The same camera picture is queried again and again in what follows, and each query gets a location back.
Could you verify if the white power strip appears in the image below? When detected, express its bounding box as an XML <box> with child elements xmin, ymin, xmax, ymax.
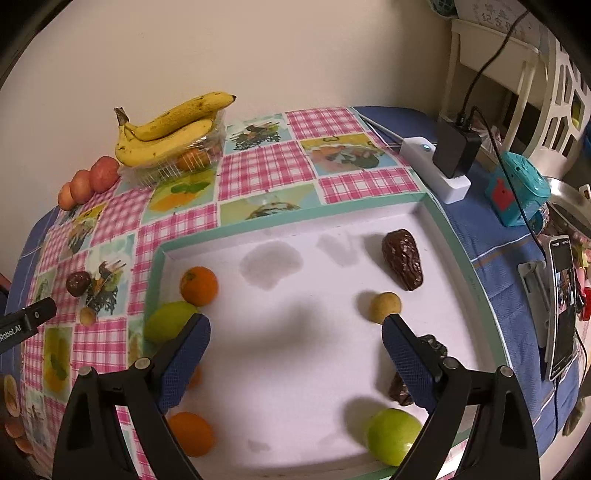
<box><xmin>399</xmin><ymin>137</ymin><xmax>472</xmax><ymax>205</ymax></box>

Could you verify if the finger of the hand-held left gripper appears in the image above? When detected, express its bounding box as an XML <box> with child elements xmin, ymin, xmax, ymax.
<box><xmin>22</xmin><ymin>298</ymin><xmax>57</xmax><ymax>330</ymax></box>

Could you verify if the dark purple passion fruit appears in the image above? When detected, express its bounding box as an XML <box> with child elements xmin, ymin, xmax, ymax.
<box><xmin>65</xmin><ymin>272</ymin><xmax>92</xmax><ymax>297</ymax></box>

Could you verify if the metal basin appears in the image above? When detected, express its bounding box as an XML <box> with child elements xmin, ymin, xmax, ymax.
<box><xmin>542</xmin><ymin>175</ymin><xmax>591</xmax><ymax>236</ymax></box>

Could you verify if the black smartphone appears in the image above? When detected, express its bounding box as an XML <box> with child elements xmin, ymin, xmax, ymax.
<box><xmin>540</xmin><ymin>234</ymin><xmax>578</xmax><ymax>381</ymax></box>

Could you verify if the yellow banana bunch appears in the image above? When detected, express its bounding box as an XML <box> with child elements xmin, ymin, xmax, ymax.
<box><xmin>114</xmin><ymin>91</ymin><xmax>237</xmax><ymax>168</ymax></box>

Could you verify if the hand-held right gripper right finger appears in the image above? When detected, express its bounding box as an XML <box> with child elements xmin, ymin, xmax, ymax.
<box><xmin>381</xmin><ymin>314</ymin><xmax>541</xmax><ymax>480</ymax></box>

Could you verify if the white lattice plastic chair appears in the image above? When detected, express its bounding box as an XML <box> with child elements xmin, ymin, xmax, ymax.
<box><xmin>538</xmin><ymin>37</ymin><xmax>591</xmax><ymax>181</ymax></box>

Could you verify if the white tray with teal rim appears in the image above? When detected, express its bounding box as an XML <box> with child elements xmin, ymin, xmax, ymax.
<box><xmin>141</xmin><ymin>191</ymin><xmax>511</xmax><ymax>480</ymax></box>

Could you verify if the black power adapter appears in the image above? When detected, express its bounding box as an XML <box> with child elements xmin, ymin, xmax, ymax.
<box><xmin>433</xmin><ymin>115</ymin><xmax>482</xmax><ymax>179</ymax></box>

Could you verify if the green jujube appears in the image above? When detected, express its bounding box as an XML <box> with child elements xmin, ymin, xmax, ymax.
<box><xmin>143</xmin><ymin>301</ymin><xmax>200</xmax><ymax>344</ymax></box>
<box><xmin>367</xmin><ymin>408</ymin><xmax>424</xmax><ymax>467</ymax></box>

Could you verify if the grey phone stand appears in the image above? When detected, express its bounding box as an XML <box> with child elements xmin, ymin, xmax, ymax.
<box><xmin>517</xmin><ymin>261</ymin><xmax>555</xmax><ymax>370</ymax></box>

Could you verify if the thin white cable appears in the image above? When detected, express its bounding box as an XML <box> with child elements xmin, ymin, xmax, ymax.
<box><xmin>358</xmin><ymin>113</ymin><xmax>404</xmax><ymax>148</ymax></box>

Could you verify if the clear plastic clamshell box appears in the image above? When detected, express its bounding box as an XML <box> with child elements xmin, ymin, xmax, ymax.
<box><xmin>117</xmin><ymin>111</ymin><xmax>228</xmax><ymax>188</ymax></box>

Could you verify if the white wooden rack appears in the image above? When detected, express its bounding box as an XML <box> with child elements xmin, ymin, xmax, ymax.
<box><xmin>441</xmin><ymin>18</ymin><xmax>543</xmax><ymax>139</ymax></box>

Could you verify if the black cable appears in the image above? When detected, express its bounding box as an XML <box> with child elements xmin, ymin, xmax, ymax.
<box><xmin>455</xmin><ymin>9</ymin><xmax>529</xmax><ymax>127</ymax></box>
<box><xmin>471</xmin><ymin>106</ymin><xmax>591</xmax><ymax>430</ymax></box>

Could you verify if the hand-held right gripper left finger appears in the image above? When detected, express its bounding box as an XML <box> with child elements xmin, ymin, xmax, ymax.
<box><xmin>52</xmin><ymin>313</ymin><xmax>212</xmax><ymax>480</ymax></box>

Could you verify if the teal toy box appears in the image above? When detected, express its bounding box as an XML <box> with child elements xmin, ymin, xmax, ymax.
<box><xmin>485</xmin><ymin>150</ymin><xmax>552</xmax><ymax>229</ymax></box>

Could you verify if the pink checkered printed tablecloth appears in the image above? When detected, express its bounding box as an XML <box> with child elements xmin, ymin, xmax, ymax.
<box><xmin>9</xmin><ymin>107</ymin><xmax>428</xmax><ymax>480</ymax></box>

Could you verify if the dark brown date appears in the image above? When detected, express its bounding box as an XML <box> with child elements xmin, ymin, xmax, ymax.
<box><xmin>388</xmin><ymin>335</ymin><xmax>450</xmax><ymax>408</ymax></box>
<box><xmin>381</xmin><ymin>229</ymin><xmax>424</xmax><ymax>291</ymax></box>

